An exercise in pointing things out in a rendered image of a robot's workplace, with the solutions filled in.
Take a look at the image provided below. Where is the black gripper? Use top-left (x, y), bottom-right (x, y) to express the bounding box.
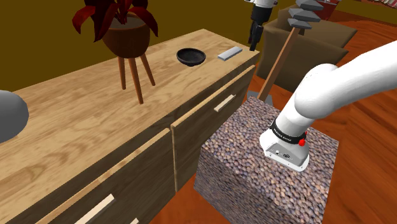
top-left (247, 4), bottom-right (274, 52)

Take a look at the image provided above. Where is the grey flat remote control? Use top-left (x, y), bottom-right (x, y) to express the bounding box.
top-left (217, 46), bottom-right (244, 62)

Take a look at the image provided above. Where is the brown sofa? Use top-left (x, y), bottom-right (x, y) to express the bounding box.
top-left (255, 4), bottom-right (359, 94)

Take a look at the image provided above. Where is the black bowl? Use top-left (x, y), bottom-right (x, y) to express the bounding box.
top-left (176, 47), bottom-right (207, 67)

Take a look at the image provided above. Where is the red plant in brown pot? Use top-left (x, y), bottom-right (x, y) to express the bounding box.
top-left (71, 0), bottom-right (159, 105)

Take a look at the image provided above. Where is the pebble patterned robot stand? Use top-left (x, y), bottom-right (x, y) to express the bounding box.
top-left (193, 95), bottom-right (340, 224)

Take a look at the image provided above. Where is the wooden chest of drawers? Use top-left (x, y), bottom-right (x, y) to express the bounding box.
top-left (0, 28), bottom-right (261, 224)

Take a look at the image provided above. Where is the grey rounded object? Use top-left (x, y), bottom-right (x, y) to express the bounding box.
top-left (0, 90), bottom-right (30, 144)

